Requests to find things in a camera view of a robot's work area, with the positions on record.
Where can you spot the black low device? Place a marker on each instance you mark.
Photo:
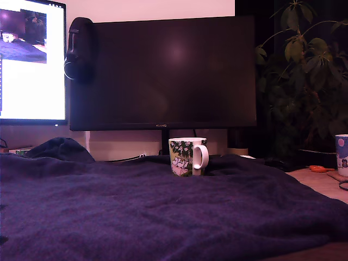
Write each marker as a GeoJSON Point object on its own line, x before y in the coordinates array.
{"type": "Point", "coordinates": [277, 163]}

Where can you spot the small white flat item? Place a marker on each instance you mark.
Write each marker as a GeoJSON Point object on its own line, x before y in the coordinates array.
{"type": "Point", "coordinates": [247, 156]}

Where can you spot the dark plant pot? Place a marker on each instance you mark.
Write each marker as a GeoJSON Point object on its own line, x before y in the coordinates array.
{"type": "Point", "coordinates": [315, 159]}

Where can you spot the black headphones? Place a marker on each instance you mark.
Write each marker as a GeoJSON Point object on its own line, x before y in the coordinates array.
{"type": "Point", "coordinates": [81, 54]}

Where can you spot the black monitor stand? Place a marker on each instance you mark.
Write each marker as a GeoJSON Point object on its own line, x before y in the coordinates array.
{"type": "Point", "coordinates": [165, 141]}

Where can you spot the white cup with blue print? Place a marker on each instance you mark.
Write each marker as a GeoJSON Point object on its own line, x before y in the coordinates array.
{"type": "Point", "coordinates": [342, 152]}

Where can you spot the green houseplant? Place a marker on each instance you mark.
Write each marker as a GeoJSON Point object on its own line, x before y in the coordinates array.
{"type": "Point", "coordinates": [299, 49]}

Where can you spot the white mug with cartoon print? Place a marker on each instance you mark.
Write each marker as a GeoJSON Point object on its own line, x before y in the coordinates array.
{"type": "Point", "coordinates": [179, 163]}

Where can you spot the dark blue cloth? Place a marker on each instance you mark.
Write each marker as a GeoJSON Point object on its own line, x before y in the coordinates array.
{"type": "Point", "coordinates": [174, 217]}

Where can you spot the orange scissors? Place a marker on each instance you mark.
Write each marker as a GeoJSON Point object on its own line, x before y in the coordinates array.
{"type": "Point", "coordinates": [318, 168]}

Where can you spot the lit computer monitor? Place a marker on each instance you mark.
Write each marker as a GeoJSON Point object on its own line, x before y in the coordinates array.
{"type": "Point", "coordinates": [32, 89]}

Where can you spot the cork coaster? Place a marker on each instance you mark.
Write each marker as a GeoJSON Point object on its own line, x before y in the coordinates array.
{"type": "Point", "coordinates": [337, 176]}

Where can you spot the green box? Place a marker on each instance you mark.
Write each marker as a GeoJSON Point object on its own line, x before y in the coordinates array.
{"type": "Point", "coordinates": [20, 151]}

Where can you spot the large black monitor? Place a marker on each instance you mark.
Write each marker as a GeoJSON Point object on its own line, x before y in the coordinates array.
{"type": "Point", "coordinates": [176, 81]}

